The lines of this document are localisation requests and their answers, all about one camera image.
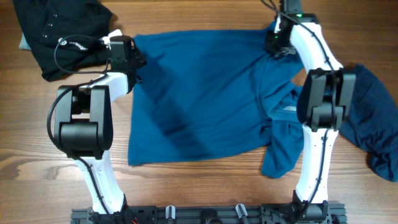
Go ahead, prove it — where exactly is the blue polo shirt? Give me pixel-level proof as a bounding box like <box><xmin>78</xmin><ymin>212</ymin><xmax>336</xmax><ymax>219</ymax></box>
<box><xmin>127</xmin><ymin>29</ymin><xmax>303</xmax><ymax>179</ymax></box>

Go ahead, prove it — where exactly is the grey folded cloth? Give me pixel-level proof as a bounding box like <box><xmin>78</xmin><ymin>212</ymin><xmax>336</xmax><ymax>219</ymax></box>
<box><xmin>19</xmin><ymin>34</ymin><xmax>31</xmax><ymax>51</ymax></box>

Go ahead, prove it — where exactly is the dark navy crumpled garment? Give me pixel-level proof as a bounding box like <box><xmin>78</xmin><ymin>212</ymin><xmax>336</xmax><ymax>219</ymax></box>
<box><xmin>340</xmin><ymin>64</ymin><xmax>397</xmax><ymax>182</ymax></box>

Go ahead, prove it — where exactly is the left black camera cable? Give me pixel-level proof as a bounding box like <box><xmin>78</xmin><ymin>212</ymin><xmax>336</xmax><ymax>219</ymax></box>
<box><xmin>46</xmin><ymin>34</ymin><xmax>113</xmax><ymax>215</ymax></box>

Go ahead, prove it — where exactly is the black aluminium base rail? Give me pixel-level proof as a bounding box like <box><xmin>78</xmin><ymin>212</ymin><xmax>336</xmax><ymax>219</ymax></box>
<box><xmin>70</xmin><ymin>203</ymin><xmax>348</xmax><ymax>224</ymax></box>

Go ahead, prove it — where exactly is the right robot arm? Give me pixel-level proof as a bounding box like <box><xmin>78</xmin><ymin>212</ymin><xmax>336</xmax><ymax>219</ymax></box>
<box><xmin>262</xmin><ymin>1</ymin><xmax>356</xmax><ymax>223</ymax></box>

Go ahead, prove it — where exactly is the black folded polo shirt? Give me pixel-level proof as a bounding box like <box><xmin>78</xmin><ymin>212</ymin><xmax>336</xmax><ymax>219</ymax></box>
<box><xmin>13</xmin><ymin>0</ymin><xmax>113</xmax><ymax>82</ymax></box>

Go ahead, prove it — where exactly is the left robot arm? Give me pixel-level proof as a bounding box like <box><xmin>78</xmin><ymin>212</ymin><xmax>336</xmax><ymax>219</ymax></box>
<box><xmin>47</xmin><ymin>33</ymin><xmax>146</xmax><ymax>223</ymax></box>

